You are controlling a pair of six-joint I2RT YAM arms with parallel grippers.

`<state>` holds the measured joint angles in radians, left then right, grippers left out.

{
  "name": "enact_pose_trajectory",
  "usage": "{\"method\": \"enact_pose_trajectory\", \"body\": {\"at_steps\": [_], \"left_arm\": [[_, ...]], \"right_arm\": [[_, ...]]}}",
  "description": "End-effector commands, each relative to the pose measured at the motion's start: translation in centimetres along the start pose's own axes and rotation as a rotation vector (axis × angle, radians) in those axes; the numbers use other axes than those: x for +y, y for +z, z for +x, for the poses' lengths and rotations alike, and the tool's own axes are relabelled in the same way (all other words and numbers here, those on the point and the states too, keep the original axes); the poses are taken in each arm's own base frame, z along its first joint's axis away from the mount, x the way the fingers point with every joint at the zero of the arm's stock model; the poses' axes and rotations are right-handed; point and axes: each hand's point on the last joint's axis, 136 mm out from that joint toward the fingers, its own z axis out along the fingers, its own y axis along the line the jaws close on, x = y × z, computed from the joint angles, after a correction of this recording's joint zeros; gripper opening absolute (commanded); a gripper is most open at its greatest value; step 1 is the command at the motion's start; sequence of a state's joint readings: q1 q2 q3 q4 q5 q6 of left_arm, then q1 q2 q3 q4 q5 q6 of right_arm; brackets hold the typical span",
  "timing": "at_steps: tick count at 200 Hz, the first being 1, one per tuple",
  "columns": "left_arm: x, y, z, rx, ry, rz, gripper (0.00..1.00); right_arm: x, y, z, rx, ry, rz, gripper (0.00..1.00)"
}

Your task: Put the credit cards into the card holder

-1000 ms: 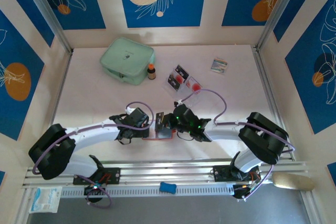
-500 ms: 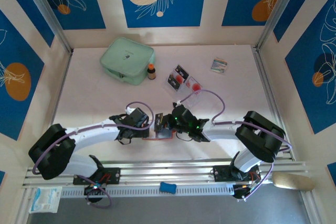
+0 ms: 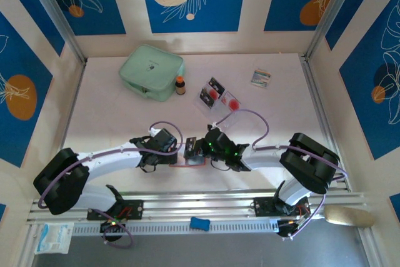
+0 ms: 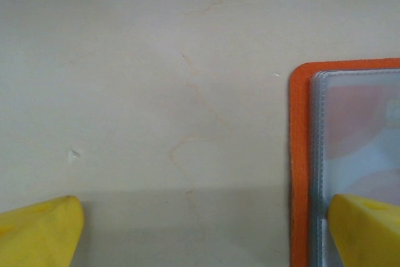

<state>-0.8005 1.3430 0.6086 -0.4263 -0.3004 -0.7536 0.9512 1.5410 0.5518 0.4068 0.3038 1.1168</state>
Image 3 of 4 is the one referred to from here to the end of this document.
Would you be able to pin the blue card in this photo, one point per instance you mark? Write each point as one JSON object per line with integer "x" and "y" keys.
{"x": 192, "y": 162}

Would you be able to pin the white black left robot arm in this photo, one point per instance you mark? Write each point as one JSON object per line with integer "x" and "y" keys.
{"x": 109, "y": 157}

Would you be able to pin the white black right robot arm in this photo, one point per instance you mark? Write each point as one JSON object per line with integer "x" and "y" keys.
{"x": 265, "y": 156}

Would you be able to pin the red and white credit card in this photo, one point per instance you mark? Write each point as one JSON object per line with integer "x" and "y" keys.
{"x": 208, "y": 97}
{"x": 216, "y": 85}
{"x": 232, "y": 102}

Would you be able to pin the blue bone-shaped sponge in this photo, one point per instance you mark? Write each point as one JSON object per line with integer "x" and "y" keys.
{"x": 200, "y": 223}

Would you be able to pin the brown bottle orange cap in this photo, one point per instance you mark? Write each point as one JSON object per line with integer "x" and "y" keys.
{"x": 180, "y": 87}

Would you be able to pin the colourful small packet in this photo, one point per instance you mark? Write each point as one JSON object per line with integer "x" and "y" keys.
{"x": 261, "y": 78}

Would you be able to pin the mint green zip pouch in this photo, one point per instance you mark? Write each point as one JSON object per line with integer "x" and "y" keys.
{"x": 150, "y": 70}

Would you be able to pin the grey metal plate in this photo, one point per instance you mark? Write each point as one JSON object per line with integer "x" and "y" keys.
{"x": 218, "y": 253}

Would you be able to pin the white gauze packet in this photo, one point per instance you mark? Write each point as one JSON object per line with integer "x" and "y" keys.
{"x": 54, "y": 239}

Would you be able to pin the gold metallic oval object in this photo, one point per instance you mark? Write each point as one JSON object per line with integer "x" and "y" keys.
{"x": 350, "y": 217}

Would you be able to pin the aluminium extrusion rail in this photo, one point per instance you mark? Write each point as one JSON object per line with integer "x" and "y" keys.
{"x": 200, "y": 206}

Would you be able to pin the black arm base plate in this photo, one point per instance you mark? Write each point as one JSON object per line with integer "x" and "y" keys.
{"x": 135, "y": 210}
{"x": 263, "y": 207}

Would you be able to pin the aluminium side rail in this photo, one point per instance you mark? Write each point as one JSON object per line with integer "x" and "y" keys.
{"x": 68, "y": 123}
{"x": 325, "y": 123}

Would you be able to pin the aluminium frame post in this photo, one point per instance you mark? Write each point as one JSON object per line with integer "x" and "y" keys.
{"x": 55, "y": 10}
{"x": 332, "y": 10}

